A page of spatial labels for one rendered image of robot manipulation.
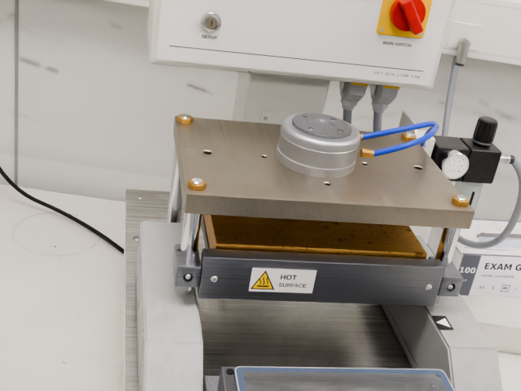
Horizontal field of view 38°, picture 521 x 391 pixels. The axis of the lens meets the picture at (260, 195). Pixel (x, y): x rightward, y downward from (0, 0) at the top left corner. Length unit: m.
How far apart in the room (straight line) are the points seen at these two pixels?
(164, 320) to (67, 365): 0.36
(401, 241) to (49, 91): 0.79
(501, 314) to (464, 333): 0.46
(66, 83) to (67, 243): 0.28
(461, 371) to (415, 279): 0.09
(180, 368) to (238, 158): 0.21
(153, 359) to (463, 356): 0.28
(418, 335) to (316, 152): 0.22
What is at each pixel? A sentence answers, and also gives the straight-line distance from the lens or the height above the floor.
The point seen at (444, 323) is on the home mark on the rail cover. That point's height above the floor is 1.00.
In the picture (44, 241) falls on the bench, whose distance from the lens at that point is 1.27.
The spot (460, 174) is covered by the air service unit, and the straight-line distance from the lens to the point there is 0.94.
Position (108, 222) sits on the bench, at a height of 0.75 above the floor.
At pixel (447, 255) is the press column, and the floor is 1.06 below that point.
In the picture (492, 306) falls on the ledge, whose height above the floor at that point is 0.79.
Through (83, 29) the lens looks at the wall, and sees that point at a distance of 1.32.
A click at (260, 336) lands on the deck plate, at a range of 0.80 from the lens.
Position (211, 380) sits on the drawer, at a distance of 0.67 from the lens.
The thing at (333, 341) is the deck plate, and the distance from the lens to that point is 0.81.
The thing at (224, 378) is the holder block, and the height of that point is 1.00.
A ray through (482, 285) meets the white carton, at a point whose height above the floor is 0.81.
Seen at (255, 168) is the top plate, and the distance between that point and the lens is 0.72.
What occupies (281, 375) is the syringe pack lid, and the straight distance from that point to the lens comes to 0.64.
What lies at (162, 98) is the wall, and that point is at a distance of 1.33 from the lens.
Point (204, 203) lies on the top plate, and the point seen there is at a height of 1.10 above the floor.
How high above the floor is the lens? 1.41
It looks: 26 degrees down
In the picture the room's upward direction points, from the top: 9 degrees clockwise
